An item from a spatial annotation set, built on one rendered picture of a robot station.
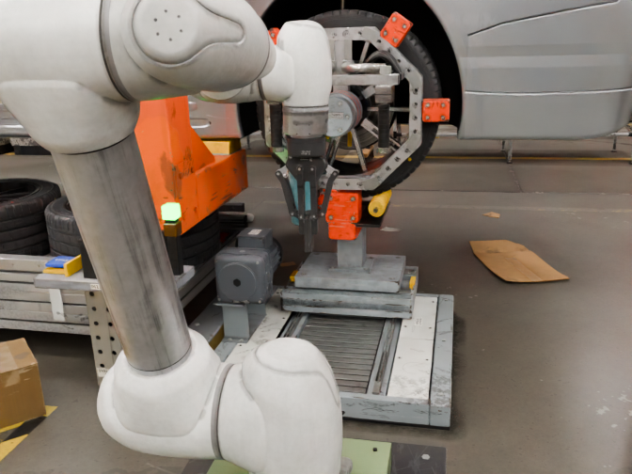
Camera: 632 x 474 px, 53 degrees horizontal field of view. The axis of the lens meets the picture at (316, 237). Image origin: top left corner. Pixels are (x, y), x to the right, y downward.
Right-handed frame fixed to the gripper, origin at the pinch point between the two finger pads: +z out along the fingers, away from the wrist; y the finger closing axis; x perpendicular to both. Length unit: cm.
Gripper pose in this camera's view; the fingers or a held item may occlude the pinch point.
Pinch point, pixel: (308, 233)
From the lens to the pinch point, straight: 130.4
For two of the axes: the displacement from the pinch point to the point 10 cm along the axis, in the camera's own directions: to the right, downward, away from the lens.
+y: 9.9, 0.2, -1.2
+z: 0.2, 9.5, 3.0
